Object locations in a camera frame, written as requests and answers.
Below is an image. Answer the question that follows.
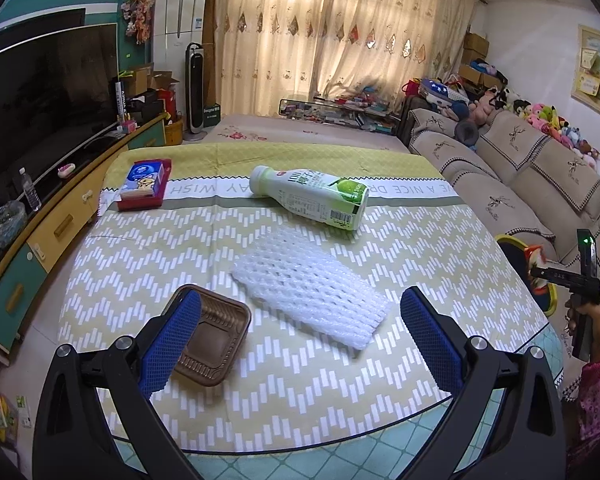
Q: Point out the tall black white box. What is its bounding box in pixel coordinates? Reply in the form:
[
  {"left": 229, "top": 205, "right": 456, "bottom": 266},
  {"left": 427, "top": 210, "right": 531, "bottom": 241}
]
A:
[{"left": 115, "top": 77, "right": 131, "bottom": 121}]

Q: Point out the glass ashtray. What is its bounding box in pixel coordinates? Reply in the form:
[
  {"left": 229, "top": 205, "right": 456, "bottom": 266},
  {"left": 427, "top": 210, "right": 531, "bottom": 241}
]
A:
[{"left": 0, "top": 201, "right": 28, "bottom": 248}]

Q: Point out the white foam fruit net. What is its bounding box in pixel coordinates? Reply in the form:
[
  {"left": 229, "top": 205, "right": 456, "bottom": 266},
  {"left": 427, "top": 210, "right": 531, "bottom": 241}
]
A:
[{"left": 230, "top": 225, "right": 388, "bottom": 351}]

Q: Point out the white green drink bottle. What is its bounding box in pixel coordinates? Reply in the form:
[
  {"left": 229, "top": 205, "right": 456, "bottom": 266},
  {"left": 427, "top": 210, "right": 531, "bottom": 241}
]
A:
[{"left": 249, "top": 165, "right": 370, "bottom": 232}]

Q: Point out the grey round cushion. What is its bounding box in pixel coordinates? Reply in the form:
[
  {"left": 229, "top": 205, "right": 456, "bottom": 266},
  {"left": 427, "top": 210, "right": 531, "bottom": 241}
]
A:
[{"left": 454, "top": 120, "right": 480, "bottom": 145}]

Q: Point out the glass coffee table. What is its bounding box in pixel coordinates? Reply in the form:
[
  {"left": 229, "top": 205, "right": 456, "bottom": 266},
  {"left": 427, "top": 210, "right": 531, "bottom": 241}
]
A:
[{"left": 278, "top": 95, "right": 406, "bottom": 136}]

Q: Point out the floral floor mat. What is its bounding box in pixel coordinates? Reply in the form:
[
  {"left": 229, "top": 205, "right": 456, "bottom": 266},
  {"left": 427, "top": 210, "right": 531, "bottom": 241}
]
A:
[{"left": 207, "top": 112, "right": 411, "bottom": 153}]

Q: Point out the black flat television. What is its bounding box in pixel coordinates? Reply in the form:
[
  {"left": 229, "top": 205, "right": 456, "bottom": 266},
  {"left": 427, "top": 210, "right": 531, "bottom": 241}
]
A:
[{"left": 0, "top": 22, "right": 120, "bottom": 216}]

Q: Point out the red tissue box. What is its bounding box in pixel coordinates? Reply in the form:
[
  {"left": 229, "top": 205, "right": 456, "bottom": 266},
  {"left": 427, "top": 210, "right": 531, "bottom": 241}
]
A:
[{"left": 116, "top": 158, "right": 173, "bottom": 212}]

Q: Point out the colourful snack wrapper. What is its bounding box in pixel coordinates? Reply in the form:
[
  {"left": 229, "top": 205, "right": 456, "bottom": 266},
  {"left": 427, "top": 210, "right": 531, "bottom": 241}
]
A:
[{"left": 525, "top": 244, "right": 556, "bottom": 297}]

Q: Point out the open cardboard box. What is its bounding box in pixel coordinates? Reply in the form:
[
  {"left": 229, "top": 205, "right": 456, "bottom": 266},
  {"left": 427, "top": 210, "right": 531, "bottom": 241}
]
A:
[{"left": 130, "top": 62, "right": 181, "bottom": 96}]

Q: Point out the pile of books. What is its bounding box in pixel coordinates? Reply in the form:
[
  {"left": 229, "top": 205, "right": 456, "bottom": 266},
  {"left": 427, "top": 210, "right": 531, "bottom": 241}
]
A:
[{"left": 0, "top": 355, "right": 33, "bottom": 441}]

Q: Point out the white paper scrap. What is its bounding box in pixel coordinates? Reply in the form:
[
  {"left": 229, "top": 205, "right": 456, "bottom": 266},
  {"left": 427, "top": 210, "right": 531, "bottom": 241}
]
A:
[{"left": 96, "top": 186, "right": 126, "bottom": 217}]

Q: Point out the beige patterned curtain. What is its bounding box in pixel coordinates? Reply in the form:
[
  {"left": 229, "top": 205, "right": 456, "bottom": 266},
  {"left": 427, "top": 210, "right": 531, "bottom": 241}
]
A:
[{"left": 207, "top": 0, "right": 478, "bottom": 116}]

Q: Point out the clear water bottle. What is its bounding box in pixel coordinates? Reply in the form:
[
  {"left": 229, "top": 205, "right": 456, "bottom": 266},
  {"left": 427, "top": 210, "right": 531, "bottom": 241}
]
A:
[{"left": 19, "top": 167, "right": 42, "bottom": 212}]

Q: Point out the beige sofa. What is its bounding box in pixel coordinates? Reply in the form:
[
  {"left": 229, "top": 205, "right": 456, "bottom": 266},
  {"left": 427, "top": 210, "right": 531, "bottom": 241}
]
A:
[{"left": 397, "top": 107, "right": 600, "bottom": 311}]

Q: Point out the yellow woven basket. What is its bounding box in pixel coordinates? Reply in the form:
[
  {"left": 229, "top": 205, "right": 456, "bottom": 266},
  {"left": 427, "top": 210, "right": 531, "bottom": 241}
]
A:
[{"left": 165, "top": 117, "right": 185, "bottom": 147}]

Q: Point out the yellow teal television cabinet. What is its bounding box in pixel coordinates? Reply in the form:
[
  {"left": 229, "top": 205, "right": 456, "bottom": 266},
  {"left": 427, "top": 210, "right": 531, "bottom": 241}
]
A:
[{"left": 0, "top": 112, "right": 168, "bottom": 356}]

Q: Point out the yellow rimmed dark trash bin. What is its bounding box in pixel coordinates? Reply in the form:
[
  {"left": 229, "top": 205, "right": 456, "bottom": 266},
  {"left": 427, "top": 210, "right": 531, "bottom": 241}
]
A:
[{"left": 495, "top": 232, "right": 561, "bottom": 318}]

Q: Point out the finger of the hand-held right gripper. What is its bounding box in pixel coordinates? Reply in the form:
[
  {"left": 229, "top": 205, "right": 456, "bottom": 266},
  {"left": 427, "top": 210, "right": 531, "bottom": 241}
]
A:
[{"left": 530, "top": 267, "right": 583, "bottom": 288}]

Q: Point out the white standing air conditioner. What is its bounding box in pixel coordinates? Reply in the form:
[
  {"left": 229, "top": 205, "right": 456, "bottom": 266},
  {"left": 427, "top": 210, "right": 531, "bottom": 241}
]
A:
[{"left": 152, "top": 0, "right": 210, "bottom": 131}]

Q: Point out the row of plush toys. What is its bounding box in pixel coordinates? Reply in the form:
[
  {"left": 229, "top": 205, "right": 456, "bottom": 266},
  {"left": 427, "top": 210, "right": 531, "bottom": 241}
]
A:
[{"left": 467, "top": 85, "right": 600, "bottom": 171}]

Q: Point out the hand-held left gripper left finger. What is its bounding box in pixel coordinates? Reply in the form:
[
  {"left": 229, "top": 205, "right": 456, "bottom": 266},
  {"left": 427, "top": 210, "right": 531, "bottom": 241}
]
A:
[{"left": 32, "top": 290, "right": 202, "bottom": 480}]

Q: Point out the brown plastic tray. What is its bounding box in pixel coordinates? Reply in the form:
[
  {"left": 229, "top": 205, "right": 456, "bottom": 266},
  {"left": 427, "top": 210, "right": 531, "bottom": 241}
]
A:
[{"left": 165, "top": 284, "right": 252, "bottom": 387}]

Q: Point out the stack of cardboard boxes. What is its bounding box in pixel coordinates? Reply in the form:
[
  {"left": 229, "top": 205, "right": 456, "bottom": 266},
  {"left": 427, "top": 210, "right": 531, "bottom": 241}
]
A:
[{"left": 457, "top": 34, "right": 501, "bottom": 88}]

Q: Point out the black tower fan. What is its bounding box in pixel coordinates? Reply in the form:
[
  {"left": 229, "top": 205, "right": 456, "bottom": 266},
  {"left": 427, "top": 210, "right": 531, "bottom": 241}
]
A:
[{"left": 182, "top": 42, "right": 208, "bottom": 142}]

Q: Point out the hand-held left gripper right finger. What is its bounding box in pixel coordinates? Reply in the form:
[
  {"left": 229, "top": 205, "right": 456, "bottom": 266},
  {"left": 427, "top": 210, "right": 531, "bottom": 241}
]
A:
[{"left": 400, "top": 286, "right": 566, "bottom": 480}]

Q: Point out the hanging artificial flower decoration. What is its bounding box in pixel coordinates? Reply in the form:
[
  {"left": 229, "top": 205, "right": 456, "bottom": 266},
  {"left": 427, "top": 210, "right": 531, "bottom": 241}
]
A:
[{"left": 121, "top": 0, "right": 156, "bottom": 45}]

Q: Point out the blue star patterned bag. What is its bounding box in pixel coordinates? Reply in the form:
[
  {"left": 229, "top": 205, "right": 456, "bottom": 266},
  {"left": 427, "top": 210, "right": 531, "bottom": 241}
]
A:
[{"left": 419, "top": 77, "right": 468, "bottom": 106}]

